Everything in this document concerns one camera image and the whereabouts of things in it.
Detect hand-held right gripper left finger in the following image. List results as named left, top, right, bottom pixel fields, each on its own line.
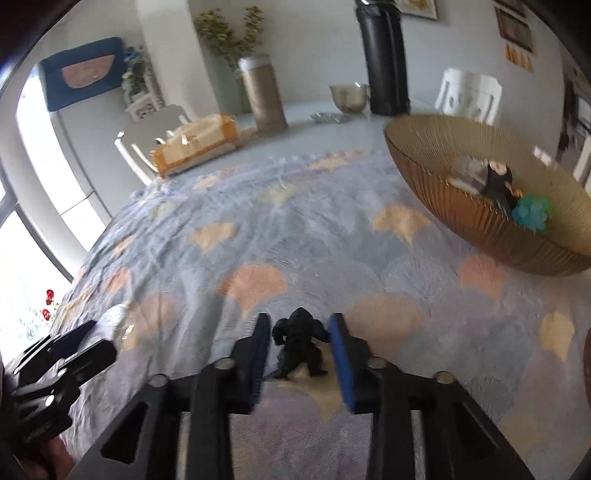
left=69, top=313, right=272, bottom=480

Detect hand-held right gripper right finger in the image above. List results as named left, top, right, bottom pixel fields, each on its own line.
left=329, top=313, right=536, bottom=480

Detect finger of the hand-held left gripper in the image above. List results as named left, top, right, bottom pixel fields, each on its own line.
left=9, top=320, right=99, bottom=374
left=11, top=340, right=117, bottom=411

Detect black gorilla figure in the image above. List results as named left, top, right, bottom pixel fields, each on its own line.
left=269, top=307, right=331, bottom=380

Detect clear plastic cup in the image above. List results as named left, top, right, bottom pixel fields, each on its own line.
left=95, top=305, right=137, bottom=342

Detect amber ribbed glass bowl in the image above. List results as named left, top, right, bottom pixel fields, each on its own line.
left=384, top=114, right=591, bottom=278

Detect person's left hand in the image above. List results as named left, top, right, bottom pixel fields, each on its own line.
left=46, top=438, right=77, bottom=480

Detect printed leaf tablecloth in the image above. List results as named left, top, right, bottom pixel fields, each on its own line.
left=51, top=150, right=591, bottom=480

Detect white refrigerator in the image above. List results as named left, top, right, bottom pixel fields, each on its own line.
left=16, top=60, right=153, bottom=222

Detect white dining chair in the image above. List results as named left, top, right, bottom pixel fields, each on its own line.
left=115, top=104, right=191, bottom=185
left=573, top=138, right=591, bottom=185
left=435, top=68, right=503, bottom=126

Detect orange tissue pack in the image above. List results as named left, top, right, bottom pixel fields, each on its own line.
left=150, top=114, right=241, bottom=178

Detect black-haired doll figure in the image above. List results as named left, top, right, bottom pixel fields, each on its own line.
left=480, top=159, right=522, bottom=215

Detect blue translucent flame toy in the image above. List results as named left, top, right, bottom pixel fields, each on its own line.
left=512, top=194, right=552, bottom=232

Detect white carved shelf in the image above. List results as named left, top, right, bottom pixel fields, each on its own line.
left=124, top=69, right=164, bottom=121

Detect gold thermos flask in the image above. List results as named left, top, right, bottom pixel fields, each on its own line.
left=238, top=54, right=289, bottom=134

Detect olive glass cup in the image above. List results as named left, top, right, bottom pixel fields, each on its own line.
left=329, top=83, right=371, bottom=113

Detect clear glass vase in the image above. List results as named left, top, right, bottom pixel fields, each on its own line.
left=228, top=58, right=254, bottom=114

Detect blue cloth cover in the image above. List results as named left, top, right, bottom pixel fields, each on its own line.
left=39, top=37, right=126, bottom=112

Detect potted plant with blue flowers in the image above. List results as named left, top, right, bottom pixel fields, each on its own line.
left=121, top=46, right=149, bottom=97

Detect tall black thermos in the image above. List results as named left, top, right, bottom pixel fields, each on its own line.
left=355, top=0, right=411, bottom=116

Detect dried flower bouquet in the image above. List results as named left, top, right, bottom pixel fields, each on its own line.
left=194, top=6, right=266, bottom=63

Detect cluttered display cabinet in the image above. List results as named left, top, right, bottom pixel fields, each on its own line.
left=556, top=69, right=591, bottom=153

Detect yellow hanging tassels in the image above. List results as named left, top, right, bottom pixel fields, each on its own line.
left=504, top=44, right=534, bottom=72

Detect floral wall scroll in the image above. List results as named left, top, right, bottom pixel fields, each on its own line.
left=392, top=0, right=439, bottom=20

